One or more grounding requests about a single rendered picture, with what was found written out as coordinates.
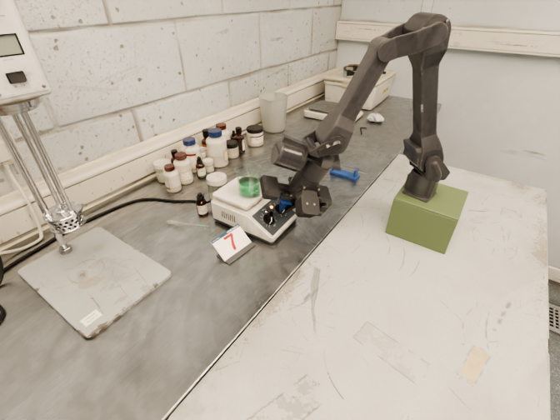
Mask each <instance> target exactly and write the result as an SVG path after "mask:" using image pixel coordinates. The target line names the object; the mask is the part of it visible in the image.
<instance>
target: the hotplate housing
mask: <svg viewBox="0 0 560 420"><path fill-rule="evenodd" d="M269 201H270V200H269V199H264V198H262V199H261V200H260V201H258V202H257V203H256V204H254V205H253V206H252V207H250V208H249V209H242V208H240V207H236V206H234V205H232V204H229V203H227V202H224V201H221V200H219V199H216V198H214V199H213V200H212V201H211V205H212V215H213V218H214V220H215V221H217V222H220V223H222V224H225V225H227V226H229V227H231V228H232V227H234V226H235V225H237V224H239V226H240V227H241V228H242V230H243V231H244V232H245V233H246V234H248V235H250V236H252V237H255V238H257V239H260V240H262V241H264V242H266V243H269V244H273V243H274V242H275V241H276V240H277V239H278V238H279V237H280V236H281V235H282V234H283V233H284V232H285V231H286V230H287V229H288V228H289V227H290V226H291V225H292V224H293V223H294V222H295V221H296V220H297V217H298V216H297V215H296V213H295V214H294V215H293V216H292V217H291V218H290V219H289V220H288V221H287V222H286V223H285V224H284V225H283V226H282V227H281V228H280V229H279V230H278V231H277V232H276V233H275V234H274V235H271V234H270V233H269V232H268V231H267V230H266V229H265V228H264V227H262V226H261V225H260V224H259V223H258V222H257V221H256V220H255V219H254V218H253V217H252V215H253V214H254V213H256V212H257V211H258V210H259V209H260V208H262V207H263V206H264V205H265V204H267V203H268V202H269Z"/></svg>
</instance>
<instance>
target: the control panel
mask: <svg viewBox="0 0 560 420"><path fill-rule="evenodd" d="M279 203H280V200H279V198H278V199H277V200H275V201H274V200H270V201H269V202H268V203H267V204H265V205H264V206H263V207H262V208H260V209H259V210H258V211H257V212H255V213H254V214H253V215H252V217H253V218H254V219H255V220H256V221H257V222H258V223H259V224H260V225H261V226H262V227H264V228H265V229H266V230H267V231H268V232H269V233H270V234H271V235H274V234H275V233H276V232H277V231H278V230H279V229H280V228H281V227H282V226H283V225H284V224H285V223H286V222H287V221H288V220H289V219H290V218H291V217H292V216H293V215H294V214H295V212H294V211H293V210H290V211H288V212H285V213H284V214H280V213H278V212H277V211H276V209H275V206H276V205H277V204H279ZM270 206H272V208H270ZM266 210H268V212H266ZM271 211H272V212H273V217H274V219H275V223H274V224H273V225H267V224H266V223H265V222H264V221H263V216H264V215H265V214H269V213H270V212H271Z"/></svg>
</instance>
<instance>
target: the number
mask: <svg viewBox="0 0 560 420"><path fill-rule="evenodd" d="M248 241H249V240H248V238H247V237H246V235H245V234H244V232H243V231H242V229H241V228H240V227H238V228H236V229H234V230H233V231H231V232H230V233H229V234H227V235H226V236H224V237H222V238H221V239H219V240H217V241H216V242H215V243H214V245H215V246H216V248H217V250H218V251H219V252H220V253H221V254H222V256H223V258H226V257H227V256H228V255H230V254H231V253H233V252H234V251H236V250H237V249H239V248H240V247H241V246H242V245H244V244H245V243H247V242H248Z"/></svg>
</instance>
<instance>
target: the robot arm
mask: <svg viewBox="0 0 560 420"><path fill-rule="evenodd" d="M451 30H452V25H451V21H450V19H448V18H447V17H446V16H445V15H442V14H438V13H431V12H417V13H415V14H413V15H412V16H411V17H410V18H409V19H408V20H407V22H405V23H403V24H400V25H398V26H396V27H394V28H392V29H391V30H389V31H388V32H386V33H384V34H383V35H381V36H378V37H375V38H374V39H373V40H372V41H371V42H370V43H369V44H368V47H367V51H366V53H365V55H364V57H363V58H362V61H361V62H360V64H359V66H358V67H357V70H356V72H355V73H354V75H353V76H352V79H351V81H350V83H349V84H348V85H347V88H346V90H345V92H344V94H343V95H342V97H341V99H340V101H339V103H338V104H337V106H336V107H335V108H334V109H333V110H332V111H331V112H330V113H329V114H328V115H327V116H326V117H325V118H324V119H323V120H322V121H321V123H320V124H319V125H318V127H317V129H316V130H314V131H313V132H310V133H309V134H308V135H306V136H305V137H302V141H300V140H297V139H295V138H292V137H290V136H288V135H287V134H283V135H282V138H280V139H278V141H277V143H275V144H274V146H273V149H272V154H271V164H272V165H276V166H279V167H281V168H286V169H288V170H291V171H294V172H296V173H295V175H294V176H293V177H289V178H288V182H289V184H284V183H279V182H278V178H277V177H272V176H268V175H262V176H261V178H260V179H259V181H260V186H261V191H262V198H264V199H269V200H274V201H275V200H277V199H278V198H279V200H280V203H279V212H282V211H283V210H284V208H285V211H284V212H285V213H286V212H288V211H290V210H292V209H294V208H296V211H295V213H296V215H297V216H298V217H300V218H312V217H314V216H320V217H321V216H322V214H323V213H325V212H326V211H327V209H328V208H329V206H330V205H331V204H332V199H331V196H330V192H329V190H328V187H326V186H322V185H319V183H320V182H321V181H322V179H323V178H324V177H325V175H326V174H327V173H328V172H329V170H330V169H331V168H332V169H335V170H338V171H341V170H342V169H341V164H340V158H339V154H340V153H343V152H344V151H345V150H346V149H347V147H348V144H349V143H350V140H351V138H352V135H353V130H354V125H355V121H356V119H357V116H358V114H359V113H360V111H361V109H362V108H363V105H364V104H365V102H366V101H367V99H368V97H369V95H370V94H371V92H372V90H373V89H374V87H375V85H376V84H377V82H378V80H379V78H380V77H381V76H382V74H383V71H384V70H385V68H386V66H387V65H388V63H389V62H390V61H392V60H394V59H396V58H401V57H405V56H408V58H409V61H410V63H411V64H412V127H413V130H412V135H411V136H410V138H407V139H403V143H404V151H403V154H404V155H405V156H406V157H407V159H408V160H409V164H410V165H411V166H413V169H412V171H411V172H410V173H409V174H408V175H407V179H406V182H405V185H404V188H406V189H404V190H403V191H402V193H403V194H405V195H408V196H409V197H412V198H416V199H417V200H420V201H422V202H425V203H428V202H429V201H430V200H431V199H432V198H433V197H434V196H435V195H436V194H437V192H436V189H437V186H438V183H439V181H441V180H445V179H446V178H447V177H448V175H449V174H450V171H449V170H448V168H447V167H446V165H445V164H444V162H443V160H444V155H443V145H442V144H441V142H440V139H439V137H438V134H437V118H438V75H439V64H440V62H441V61H442V59H443V56H444V54H445V53H446V51H447V50H448V44H449V39H450V35H451ZM317 142H318V143H319V146H317V145H316V144H315V143H317Z"/></svg>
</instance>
